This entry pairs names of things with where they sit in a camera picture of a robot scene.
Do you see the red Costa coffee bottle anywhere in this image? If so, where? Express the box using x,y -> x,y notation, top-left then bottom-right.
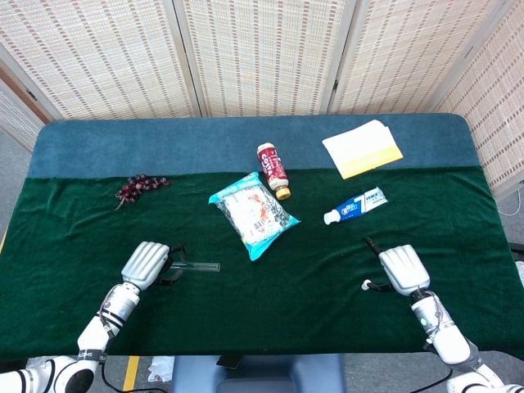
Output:
256,142 -> 292,201

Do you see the glass test tube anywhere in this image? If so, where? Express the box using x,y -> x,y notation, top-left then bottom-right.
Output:
169,261 -> 221,273

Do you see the crumpled white bag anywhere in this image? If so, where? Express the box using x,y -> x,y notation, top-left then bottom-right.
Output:
147,355 -> 176,384

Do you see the blue table cloth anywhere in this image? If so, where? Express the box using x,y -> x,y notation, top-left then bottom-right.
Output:
27,113 -> 480,180

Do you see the woven bamboo screen panel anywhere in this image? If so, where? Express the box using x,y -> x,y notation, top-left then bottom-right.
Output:
0,0 -> 197,120
174,0 -> 356,119
329,0 -> 515,116
433,0 -> 524,201
0,77 -> 46,153

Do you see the green velvet cloth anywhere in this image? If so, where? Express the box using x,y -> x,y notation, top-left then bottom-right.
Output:
0,165 -> 517,364

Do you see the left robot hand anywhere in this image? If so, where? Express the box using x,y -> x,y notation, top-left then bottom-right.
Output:
120,241 -> 188,292

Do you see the dark red grape bunch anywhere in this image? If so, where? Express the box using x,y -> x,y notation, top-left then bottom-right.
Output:
114,174 -> 172,212

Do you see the clear teal snack bag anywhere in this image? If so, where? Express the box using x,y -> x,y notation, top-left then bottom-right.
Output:
208,171 -> 301,262

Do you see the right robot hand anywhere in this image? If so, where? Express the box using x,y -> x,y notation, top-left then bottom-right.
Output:
362,236 -> 431,296

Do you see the blue white toothpaste tube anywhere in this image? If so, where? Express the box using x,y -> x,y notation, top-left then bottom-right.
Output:
323,186 -> 390,226

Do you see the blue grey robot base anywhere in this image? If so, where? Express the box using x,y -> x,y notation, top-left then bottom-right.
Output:
170,354 -> 348,393

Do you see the yellow white cloth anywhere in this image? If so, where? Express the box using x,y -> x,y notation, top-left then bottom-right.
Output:
321,119 -> 404,181

